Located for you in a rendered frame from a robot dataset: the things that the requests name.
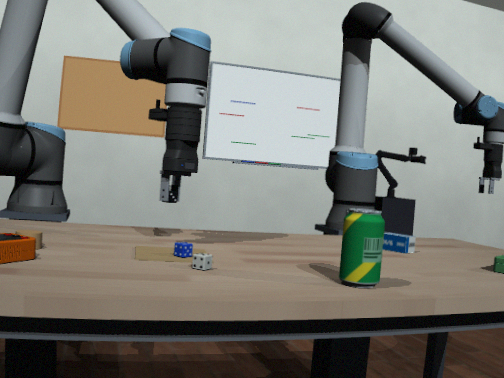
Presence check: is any orange board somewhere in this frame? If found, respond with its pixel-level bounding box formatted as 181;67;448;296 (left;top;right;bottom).
57;55;168;138

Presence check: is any whiteboard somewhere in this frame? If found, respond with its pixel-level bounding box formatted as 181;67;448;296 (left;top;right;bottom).
202;61;342;170

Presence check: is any jointed stand on dark box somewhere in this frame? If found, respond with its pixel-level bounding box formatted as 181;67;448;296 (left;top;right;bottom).
374;146;428;237

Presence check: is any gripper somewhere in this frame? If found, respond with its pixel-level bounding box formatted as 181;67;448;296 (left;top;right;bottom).
159;103;203;204
478;143;504;194

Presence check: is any tan cork cylinder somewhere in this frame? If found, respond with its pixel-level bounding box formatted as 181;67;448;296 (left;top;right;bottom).
15;229;44;250

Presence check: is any wooden table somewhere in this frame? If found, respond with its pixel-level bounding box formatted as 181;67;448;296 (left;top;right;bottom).
0;217;504;378

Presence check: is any tan mat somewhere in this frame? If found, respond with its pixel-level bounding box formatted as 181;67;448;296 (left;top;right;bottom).
134;244;198;263

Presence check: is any green can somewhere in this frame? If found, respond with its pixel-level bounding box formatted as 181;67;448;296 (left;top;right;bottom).
339;208;386;288

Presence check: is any white die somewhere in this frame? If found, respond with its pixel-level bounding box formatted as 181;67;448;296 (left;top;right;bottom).
191;252;214;272

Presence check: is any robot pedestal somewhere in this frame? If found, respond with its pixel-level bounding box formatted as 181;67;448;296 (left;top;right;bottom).
314;222;344;236
0;206;71;223

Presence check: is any orange multimeter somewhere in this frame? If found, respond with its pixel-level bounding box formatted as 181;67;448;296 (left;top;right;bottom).
0;232;37;265

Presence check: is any blue box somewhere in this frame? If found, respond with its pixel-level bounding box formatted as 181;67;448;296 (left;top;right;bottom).
382;232;417;255

